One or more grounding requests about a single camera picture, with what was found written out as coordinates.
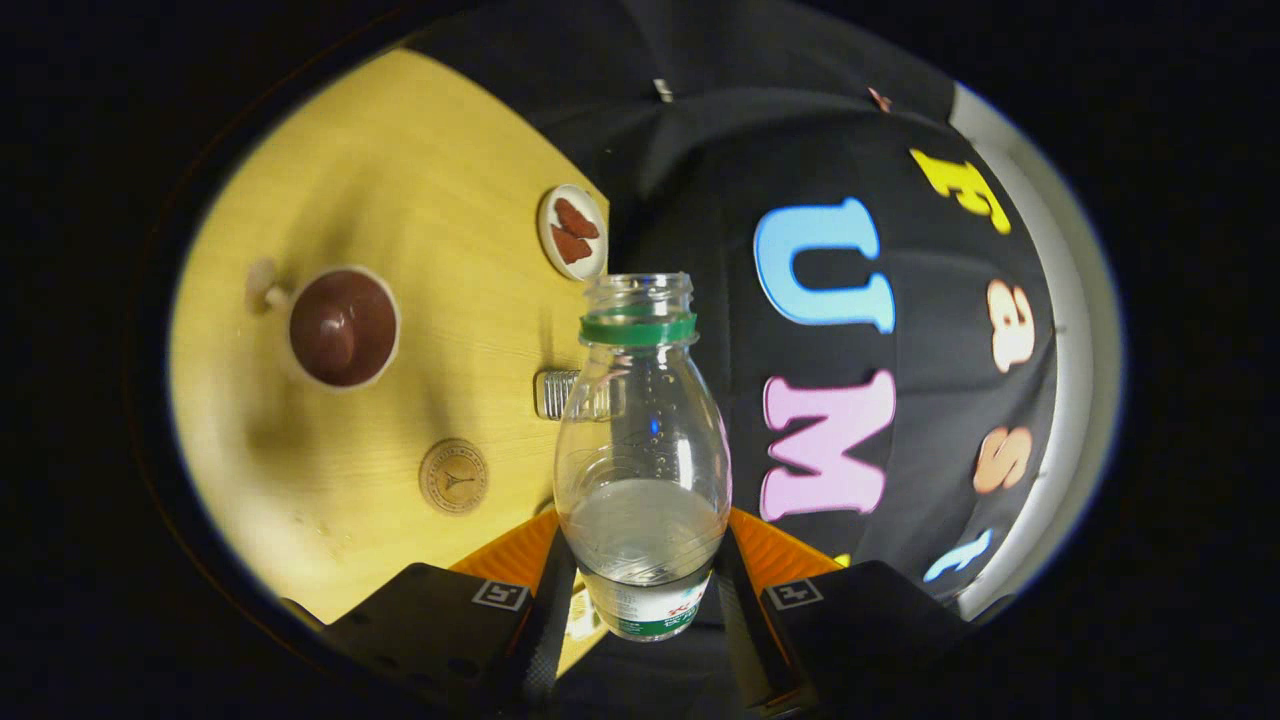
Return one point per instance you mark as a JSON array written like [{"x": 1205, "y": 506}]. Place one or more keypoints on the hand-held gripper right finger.
[{"x": 748, "y": 640}]

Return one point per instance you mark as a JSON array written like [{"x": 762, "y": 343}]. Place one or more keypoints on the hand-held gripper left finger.
[{"x": 545, "y": 645}]

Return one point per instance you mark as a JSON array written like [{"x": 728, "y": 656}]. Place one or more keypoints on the clear plastic juice bottle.
[{"x": 645, "y": 530}]

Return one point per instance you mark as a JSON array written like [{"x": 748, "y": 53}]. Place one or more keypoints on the round wooden coaster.
[{"x": 454, "y": 477}]

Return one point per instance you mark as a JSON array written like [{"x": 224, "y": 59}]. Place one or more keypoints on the wooden table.
[{"x": 350, "y": 480}]

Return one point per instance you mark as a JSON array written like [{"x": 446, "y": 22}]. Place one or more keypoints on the red sausage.
[
  {"x": 577, "y": 218},
  {"x": 571, "y": 246}
]

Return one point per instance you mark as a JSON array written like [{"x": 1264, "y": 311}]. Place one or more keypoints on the small white plate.
[{"x": 545, "y": 235}]

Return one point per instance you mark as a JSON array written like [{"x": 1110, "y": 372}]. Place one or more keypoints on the black backdrop cloth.
[{"x": 700, "y": 150}]

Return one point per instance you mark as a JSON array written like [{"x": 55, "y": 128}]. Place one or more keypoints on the white clip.
[{"x": 662, "y": 90}]

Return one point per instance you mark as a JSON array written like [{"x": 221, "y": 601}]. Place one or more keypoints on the pink clip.
[{"x": 878, "y": 98}]

